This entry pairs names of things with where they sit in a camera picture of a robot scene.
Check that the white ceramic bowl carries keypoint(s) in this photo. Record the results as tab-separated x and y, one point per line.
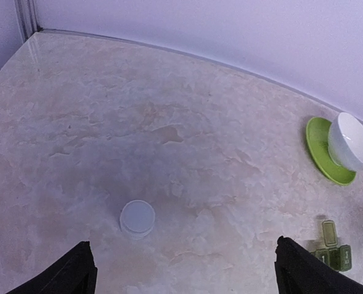
345	142

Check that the left aluminium frame post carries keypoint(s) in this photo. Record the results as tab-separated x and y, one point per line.
28	22

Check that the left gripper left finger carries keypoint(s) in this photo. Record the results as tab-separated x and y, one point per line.
74	272

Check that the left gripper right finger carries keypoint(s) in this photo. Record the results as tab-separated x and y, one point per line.
298	271

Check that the green plate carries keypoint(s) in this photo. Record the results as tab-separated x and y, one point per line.
316	133

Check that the small white pill bottle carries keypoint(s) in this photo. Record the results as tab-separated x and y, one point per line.
137	219

